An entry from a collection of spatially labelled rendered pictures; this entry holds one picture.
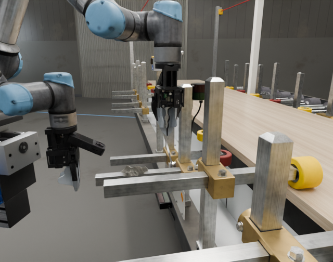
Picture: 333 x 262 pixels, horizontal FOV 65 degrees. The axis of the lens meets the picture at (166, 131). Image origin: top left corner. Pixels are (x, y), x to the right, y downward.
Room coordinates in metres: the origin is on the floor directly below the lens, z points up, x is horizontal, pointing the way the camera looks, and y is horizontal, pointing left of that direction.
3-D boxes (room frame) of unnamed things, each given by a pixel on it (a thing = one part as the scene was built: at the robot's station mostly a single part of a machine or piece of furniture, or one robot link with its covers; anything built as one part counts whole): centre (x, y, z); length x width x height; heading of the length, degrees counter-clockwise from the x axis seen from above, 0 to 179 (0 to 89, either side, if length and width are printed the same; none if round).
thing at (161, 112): (0.74, 0.01, 1.04); 0.06 x 0.03 x 0.09; 11
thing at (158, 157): (1.05, 0.02, 0.80); 0.43 x 0.03 x 0.04; 101
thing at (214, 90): (0.61, -0.11, 0.94); 0.03 x 0.03 x 0.48; 11
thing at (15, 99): (0.66, 0.37, 1.12); 0.11 x 0.11 x 0.08; 59
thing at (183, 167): (0.83, -0.07, 0.85); 0.13 x 0.06 x 0.05; 11
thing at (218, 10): (3.58, -0.66, 1.25); 0.09 x 0.08 x 1.10; 11
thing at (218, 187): (0.58, -0.11, 0.94); 0.13 x 0.06 x 0.05; 11
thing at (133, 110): (2.03, 0.21, 0.80); 0.43 x 0.03 x 0.04; 101
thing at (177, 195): (0.88, -0.03, 0.75); 0.26 x 0.01 x 0.10; 11
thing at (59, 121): (0.74, 0.30, 1.05); 0.08 x 0.08 x 0.05
